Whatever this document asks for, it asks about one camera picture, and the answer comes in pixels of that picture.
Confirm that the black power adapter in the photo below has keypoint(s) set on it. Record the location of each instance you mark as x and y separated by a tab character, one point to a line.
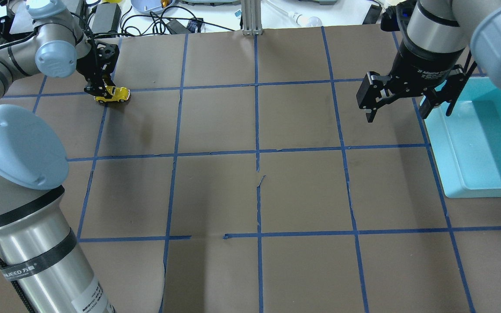
105	18

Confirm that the white light bulb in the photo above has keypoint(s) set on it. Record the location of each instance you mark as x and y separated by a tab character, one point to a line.
304	20

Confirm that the aluminium profile post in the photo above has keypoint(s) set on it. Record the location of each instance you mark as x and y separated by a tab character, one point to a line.
251	17

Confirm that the blue bowl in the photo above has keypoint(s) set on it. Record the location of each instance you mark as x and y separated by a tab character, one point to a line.
147	6

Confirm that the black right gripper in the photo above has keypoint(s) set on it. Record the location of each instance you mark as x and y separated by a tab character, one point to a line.
424	65

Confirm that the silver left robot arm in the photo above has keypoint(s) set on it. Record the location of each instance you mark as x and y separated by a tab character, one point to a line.
39	252

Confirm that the yellow toy beetle car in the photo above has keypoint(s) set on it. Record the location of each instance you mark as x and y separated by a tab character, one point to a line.
115	94

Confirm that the light blue plastic bin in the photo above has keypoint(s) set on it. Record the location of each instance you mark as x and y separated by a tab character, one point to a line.
467	144

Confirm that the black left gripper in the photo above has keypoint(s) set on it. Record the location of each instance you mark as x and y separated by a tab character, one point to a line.
86	64

